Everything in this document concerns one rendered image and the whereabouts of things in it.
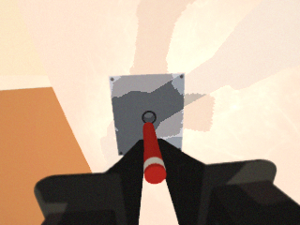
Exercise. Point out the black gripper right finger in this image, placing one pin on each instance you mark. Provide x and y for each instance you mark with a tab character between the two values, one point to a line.
190	180

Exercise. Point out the grey sloped panel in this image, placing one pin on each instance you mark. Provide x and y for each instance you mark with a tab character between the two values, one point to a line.
155	98

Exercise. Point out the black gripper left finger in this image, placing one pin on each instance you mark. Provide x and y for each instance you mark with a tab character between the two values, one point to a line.
119	188

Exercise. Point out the red peg with white band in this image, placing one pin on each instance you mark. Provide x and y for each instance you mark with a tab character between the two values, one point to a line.
153	166

